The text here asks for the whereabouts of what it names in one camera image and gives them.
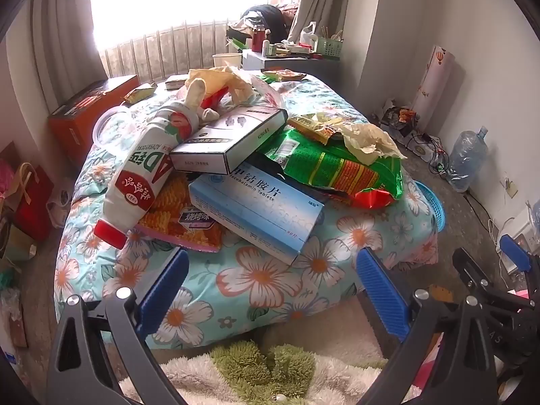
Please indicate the white power strip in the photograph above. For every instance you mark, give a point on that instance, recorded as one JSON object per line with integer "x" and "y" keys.
{"x": 422, "y": 150}

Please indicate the grey curtain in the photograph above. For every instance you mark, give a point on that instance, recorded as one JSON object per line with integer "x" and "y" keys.
{"x": 55, "y": 29}

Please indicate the red thermos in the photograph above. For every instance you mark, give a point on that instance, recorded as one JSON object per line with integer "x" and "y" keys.
{"x": 258, "y": 42}

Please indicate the blue plastic basket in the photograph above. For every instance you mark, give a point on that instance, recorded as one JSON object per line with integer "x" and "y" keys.
{"x": 436, "y": 215}

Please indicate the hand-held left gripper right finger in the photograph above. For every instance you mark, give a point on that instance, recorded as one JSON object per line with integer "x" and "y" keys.
{"x": 384, "y": 299}

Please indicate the orange black snack bag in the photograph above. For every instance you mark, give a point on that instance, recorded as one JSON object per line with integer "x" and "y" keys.
{"x": 400, "y": 117}

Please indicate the large clear water jug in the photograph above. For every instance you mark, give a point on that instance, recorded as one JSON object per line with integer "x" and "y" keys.
{"x": 466, "y": 160}

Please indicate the cream cloth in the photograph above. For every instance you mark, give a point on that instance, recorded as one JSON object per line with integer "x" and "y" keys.
{"x": 223, "y": 78}

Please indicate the white small bottle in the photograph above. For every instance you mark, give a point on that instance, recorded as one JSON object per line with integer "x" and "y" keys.
{"x": 266, "y": 48}

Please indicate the small gold packet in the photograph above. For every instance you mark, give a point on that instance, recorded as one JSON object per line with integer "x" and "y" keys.
{"x": 175, "y": 81}

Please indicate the green plastic basket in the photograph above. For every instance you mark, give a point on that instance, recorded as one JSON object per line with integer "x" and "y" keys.
{"x": 329, "y": 46}

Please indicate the white plastic bag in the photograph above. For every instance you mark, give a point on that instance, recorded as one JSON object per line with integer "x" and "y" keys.
{"x": 308, "y": 33}

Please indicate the orange cardboard box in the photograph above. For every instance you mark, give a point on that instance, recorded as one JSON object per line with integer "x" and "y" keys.
{"x": 80, "y": 126}

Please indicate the white milk bottle red cap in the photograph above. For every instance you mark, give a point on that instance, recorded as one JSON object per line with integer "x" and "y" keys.
{"x": 139, "y": 177}

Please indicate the clear plastic lid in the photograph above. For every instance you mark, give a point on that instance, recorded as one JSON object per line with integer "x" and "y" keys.
{"x": 96, "y": 130}

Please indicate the white paper cup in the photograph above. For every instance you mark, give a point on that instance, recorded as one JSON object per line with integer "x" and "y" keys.
{"x": 228, "y": 60}

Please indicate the orange snack packet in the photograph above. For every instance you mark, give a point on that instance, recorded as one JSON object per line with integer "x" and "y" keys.
{"x": 291, "y": 75}

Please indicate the metal balcony railing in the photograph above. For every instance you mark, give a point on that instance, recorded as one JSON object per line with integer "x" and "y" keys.
{"x": 145, "y": 57}

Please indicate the yellow snack wrapper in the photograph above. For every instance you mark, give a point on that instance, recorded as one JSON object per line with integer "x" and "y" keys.
{"x": 316, "y": 126}

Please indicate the white cloth bag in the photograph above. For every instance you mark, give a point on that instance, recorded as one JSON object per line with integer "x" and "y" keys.
{"x": 59, "y": 213}

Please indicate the floral turquoise blanket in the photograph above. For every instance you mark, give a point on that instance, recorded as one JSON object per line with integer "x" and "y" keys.
{"x": 261, "y": 274}

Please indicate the cream rubber glove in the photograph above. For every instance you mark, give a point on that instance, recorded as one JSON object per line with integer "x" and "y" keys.
{"x": 195, "y": 93}

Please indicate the red gift bag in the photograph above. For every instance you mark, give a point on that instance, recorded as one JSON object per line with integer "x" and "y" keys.
{"x": 36, "y": 211}

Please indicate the white grey medicine box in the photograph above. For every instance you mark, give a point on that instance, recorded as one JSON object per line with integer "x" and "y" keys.
{"x": 228, "y": 143}

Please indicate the crumpled tissue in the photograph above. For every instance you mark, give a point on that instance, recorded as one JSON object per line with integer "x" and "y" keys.
{"x": 367, "y": 139}

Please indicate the white extension socket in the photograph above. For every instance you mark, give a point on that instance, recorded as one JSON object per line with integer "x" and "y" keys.
{"x": 525, "y": 228}

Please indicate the blue medicine box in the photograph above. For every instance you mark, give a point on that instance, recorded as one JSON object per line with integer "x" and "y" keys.
{"x": 253, "y": 211}

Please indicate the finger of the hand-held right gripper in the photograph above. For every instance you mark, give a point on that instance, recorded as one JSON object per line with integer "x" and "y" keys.
{"x": 470, "y": 266}
{"x": 515, "y": 255}

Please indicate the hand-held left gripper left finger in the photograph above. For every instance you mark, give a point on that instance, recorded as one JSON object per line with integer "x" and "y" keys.
{"x": 164, "y": 295}

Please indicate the orange pink snack bag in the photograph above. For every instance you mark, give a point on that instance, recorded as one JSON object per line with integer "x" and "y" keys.
{"x": 177, "y": 219}

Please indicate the green white fluffy rug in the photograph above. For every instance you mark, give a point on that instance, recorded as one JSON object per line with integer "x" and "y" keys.
{"x": 253, "y": 363}

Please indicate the printed wallpaper roll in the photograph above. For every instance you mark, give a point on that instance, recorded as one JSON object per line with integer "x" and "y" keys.
{"x": 434, "y": 76}

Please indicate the beige curtain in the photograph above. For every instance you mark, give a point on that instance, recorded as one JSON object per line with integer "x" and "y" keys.
{"x": 325, "y": 0}

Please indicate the green snack bag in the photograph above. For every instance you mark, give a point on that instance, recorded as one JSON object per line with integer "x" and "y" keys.
{"x": 337, "y": 168}

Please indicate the grey cabinet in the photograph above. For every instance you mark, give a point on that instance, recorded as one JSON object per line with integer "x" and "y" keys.
{"x": 295, "y": 64}

